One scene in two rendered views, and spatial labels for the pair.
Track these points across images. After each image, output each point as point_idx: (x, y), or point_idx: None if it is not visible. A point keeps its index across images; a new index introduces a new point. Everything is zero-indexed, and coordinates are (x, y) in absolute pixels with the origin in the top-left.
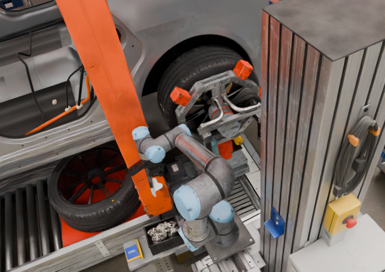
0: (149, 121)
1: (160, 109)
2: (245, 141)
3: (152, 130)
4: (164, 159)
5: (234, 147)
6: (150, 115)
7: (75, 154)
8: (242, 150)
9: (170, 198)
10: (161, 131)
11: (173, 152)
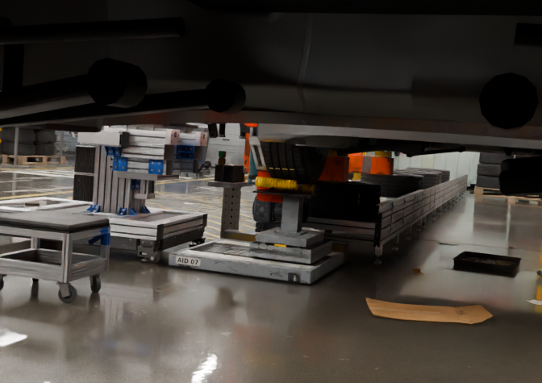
0: (445, 280)
1: (461, 286)
2: (295, 268)
3: (421, 276)
4: (358, 268)
5: (260, 190)
6: (457, 282)
7: (370, 183)
8: (285, 264)
9: (244, 156)
10: (410, 277)
11: (360, 272)
